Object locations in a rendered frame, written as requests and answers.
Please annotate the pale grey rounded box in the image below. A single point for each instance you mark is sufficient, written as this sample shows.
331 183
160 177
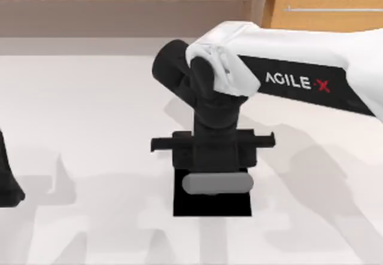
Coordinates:
218 183

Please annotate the flat black square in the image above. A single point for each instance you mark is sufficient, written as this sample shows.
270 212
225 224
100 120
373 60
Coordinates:
209 205

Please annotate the open wooden shelf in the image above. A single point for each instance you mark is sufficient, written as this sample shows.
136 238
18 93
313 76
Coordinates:
128 10

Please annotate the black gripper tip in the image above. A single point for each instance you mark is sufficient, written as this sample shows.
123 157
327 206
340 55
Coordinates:
7 184

